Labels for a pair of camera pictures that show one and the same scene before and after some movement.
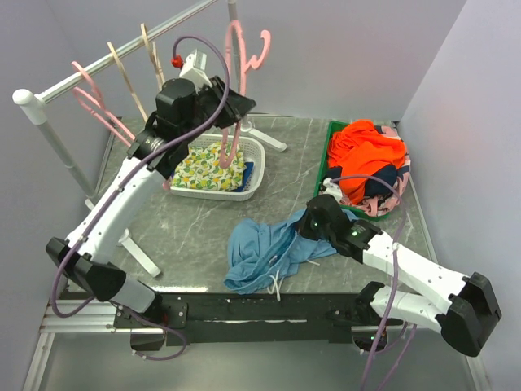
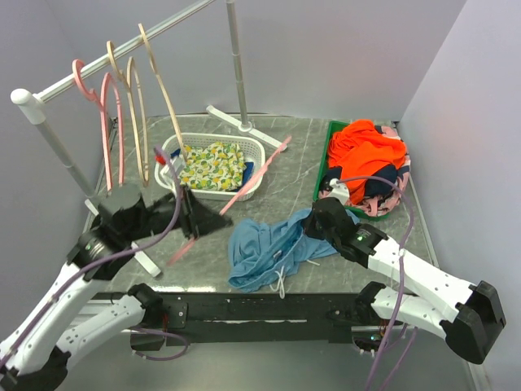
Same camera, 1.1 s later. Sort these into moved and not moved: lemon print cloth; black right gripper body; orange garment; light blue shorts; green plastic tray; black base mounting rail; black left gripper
Moved: black left gripper
Not moved: orange garment; light blue shorts; black right gripper body; black base mounting rail; lemon print cloth; green plastic tray
